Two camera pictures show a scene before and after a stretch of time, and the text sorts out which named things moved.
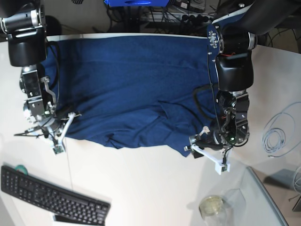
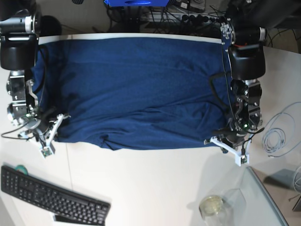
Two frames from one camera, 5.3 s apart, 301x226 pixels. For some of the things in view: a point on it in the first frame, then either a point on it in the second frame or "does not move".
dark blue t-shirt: [135, 91] does not move
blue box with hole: [137, 3] does not move
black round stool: [53, 26] does not move
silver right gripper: [233, 109] -> [248, 115]
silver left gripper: [40, 105] -> [18, 111]
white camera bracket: [57, 146] -> [47, 148]
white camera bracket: [219, 167] -> [241, 158]
